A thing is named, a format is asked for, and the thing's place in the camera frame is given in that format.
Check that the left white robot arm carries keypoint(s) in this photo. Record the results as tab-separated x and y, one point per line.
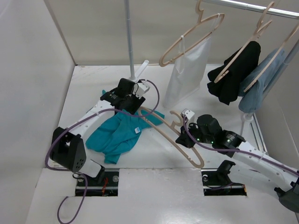
68	147

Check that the beige hanger holding denim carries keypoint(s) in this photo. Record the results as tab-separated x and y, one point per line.
272	59

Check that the teal t shirt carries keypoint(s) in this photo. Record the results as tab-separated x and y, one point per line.
116	136

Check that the beige wooden hanger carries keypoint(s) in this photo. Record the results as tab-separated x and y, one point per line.
172	127

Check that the beige hanger holding black garment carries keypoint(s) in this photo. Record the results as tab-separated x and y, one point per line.
260	28

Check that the white rack base foot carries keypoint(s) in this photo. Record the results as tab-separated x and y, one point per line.
140	70

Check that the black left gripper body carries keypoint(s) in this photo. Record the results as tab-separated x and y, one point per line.
133	102

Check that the white hanging cloth bag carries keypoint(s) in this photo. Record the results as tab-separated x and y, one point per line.
187	73

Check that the black hanging garment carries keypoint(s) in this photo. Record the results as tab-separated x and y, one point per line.
227	89

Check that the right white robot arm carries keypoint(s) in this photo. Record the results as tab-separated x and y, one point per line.
244	164

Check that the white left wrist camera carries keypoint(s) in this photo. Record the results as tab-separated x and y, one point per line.
142	89

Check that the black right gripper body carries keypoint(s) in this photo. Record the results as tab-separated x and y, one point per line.
196	133

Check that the white rack right base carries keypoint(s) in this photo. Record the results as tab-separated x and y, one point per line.
251	131

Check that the blue denim hanging garment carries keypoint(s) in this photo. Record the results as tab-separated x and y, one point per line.
252	98

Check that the silver rack top bar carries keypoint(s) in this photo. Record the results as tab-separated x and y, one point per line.
254	8

